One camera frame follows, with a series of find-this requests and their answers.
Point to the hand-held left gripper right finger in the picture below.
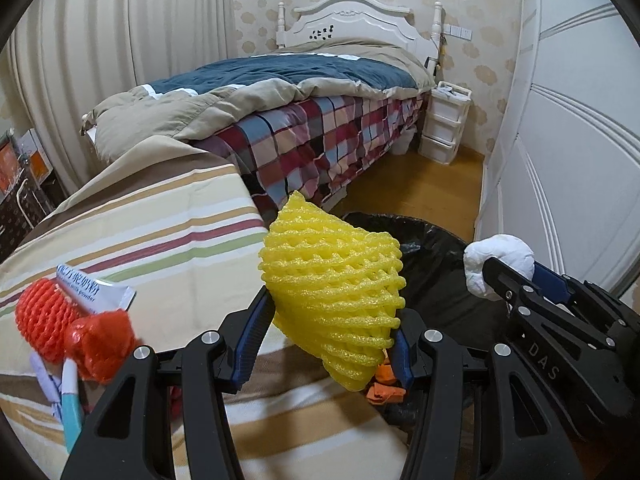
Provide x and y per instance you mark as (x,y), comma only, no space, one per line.
(402,355)

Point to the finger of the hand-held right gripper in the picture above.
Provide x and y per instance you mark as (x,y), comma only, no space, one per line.
(550,280)
(505,277)

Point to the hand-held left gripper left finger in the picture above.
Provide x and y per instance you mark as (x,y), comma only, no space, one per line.
(250,340)

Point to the white tissue wad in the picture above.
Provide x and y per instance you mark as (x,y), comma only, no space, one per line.
(500,247)

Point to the orange plastic bag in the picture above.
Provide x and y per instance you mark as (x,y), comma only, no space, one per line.
(382,392)

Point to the trash bin with black bag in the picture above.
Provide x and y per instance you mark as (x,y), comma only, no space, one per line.
(440,270)

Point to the yellow foam fruit net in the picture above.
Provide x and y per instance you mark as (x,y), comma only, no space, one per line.
(330,290)

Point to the red plastic bag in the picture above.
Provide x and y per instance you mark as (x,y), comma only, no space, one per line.
(100,345)

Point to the white printed packet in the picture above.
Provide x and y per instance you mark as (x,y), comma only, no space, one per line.
(100,292)

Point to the teal card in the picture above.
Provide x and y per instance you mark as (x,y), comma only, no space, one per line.
(72,410)

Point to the red foam fruit net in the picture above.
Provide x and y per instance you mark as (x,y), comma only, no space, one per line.
(40,320)

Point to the white wardrobe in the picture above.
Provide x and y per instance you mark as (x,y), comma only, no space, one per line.
(575,135)

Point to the white plastic drawer unit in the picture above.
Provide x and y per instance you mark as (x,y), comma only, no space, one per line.
(442,125)

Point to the small white bucket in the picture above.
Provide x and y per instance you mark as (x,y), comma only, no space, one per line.
(406,142)

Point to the plaid bed sheet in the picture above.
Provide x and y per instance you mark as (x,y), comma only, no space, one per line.
(325,145)

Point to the dark patterned storage box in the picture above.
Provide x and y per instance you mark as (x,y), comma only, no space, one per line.
(20,220)

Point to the blue and beige quilt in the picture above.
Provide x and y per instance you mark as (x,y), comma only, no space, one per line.
(280,80)

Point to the orange and white box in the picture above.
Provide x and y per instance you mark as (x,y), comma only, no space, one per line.
(37,160)

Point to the white bed headboard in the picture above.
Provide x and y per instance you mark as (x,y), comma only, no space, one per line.
(350,20)

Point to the white curtain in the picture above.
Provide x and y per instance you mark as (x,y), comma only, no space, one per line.
(125,60)

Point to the white wall switch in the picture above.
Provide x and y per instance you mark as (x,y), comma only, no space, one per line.
(457,31)

